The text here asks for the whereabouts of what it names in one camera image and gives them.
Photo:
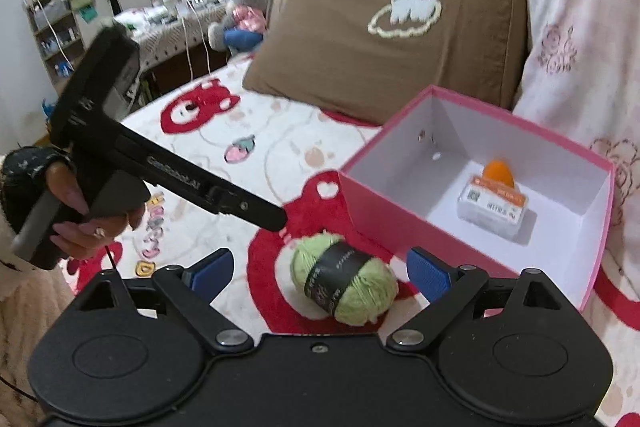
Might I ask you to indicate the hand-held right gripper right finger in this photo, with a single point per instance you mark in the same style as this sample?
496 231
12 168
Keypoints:
425 277

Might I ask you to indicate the person's left hand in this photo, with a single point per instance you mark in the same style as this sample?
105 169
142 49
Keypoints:
70 192

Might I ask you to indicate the green yarn ball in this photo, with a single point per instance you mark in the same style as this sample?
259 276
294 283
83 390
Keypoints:
370 292

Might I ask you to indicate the pink cardboard box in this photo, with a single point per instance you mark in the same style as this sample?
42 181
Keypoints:
380 207

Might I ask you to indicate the table with patterned cloth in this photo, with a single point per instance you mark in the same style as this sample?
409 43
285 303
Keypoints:
160 37

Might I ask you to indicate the orange ball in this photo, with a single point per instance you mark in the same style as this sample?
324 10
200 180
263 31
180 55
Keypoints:
497 172

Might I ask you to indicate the small orange-labelled packet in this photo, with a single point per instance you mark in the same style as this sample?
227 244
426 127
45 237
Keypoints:
492 207

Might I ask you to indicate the open shelf unit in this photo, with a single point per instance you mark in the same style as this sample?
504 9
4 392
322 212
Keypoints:
55 32

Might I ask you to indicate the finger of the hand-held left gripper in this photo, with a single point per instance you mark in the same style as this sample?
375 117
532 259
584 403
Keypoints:
260 212

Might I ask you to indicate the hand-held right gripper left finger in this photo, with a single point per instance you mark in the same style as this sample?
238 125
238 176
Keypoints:
215 274

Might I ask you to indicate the pink checkered quilt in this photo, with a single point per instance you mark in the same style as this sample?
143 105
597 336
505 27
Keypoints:
575 7

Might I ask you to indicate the person's left forearm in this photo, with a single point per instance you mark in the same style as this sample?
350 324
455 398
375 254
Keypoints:
25 307

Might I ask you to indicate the brown pillow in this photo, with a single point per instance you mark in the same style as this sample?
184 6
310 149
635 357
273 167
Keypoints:
325 47

